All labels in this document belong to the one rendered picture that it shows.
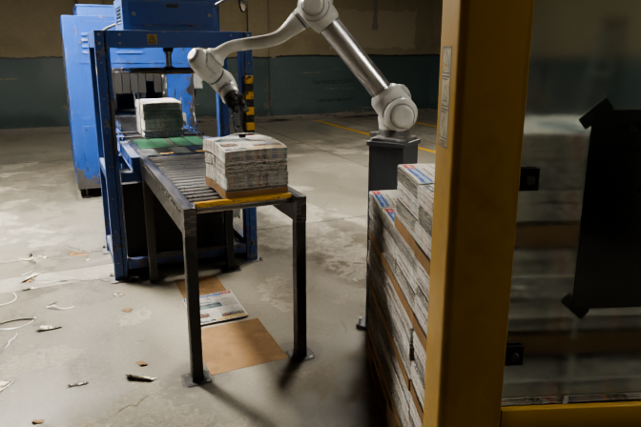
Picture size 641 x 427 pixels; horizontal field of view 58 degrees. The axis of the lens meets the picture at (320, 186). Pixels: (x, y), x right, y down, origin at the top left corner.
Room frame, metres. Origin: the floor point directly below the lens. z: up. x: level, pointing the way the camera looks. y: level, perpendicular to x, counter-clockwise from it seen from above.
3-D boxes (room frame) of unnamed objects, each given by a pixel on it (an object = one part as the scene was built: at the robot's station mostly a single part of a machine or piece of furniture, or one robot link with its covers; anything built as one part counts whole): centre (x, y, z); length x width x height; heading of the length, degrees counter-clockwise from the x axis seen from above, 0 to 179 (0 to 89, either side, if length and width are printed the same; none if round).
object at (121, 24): (3.94, 1.01, 1.65); 0.60 x 0.45 x 0.20; 114
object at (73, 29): (6.43, 2.09, 1.04); 1.51 x 1.30 x 2.07; 24
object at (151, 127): (4.46, 1.25, 0.93); 0.38 x 0.30 x 0.26; 24
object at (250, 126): (3.79, 0.47, 1.05); 0.05 x 0.05 x 0.45; 24
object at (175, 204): (2.90, 0.82, 0.74); 1.34 x 0.05 x 0.12; 24
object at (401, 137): (2.87, -0.35, 1.03); 0.22 x 0.18 x 0.06; 59
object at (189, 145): (3.94, 1.01, 0.75); 0.70 x 0.65 x 0.10; 24
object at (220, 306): (3.05, 0.60, 0.01); 0.37 x 0.28 x 0.01; 24
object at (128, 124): (4.97, 1.48, 0.75); 1.53 x 0.64 x 0.10; 24
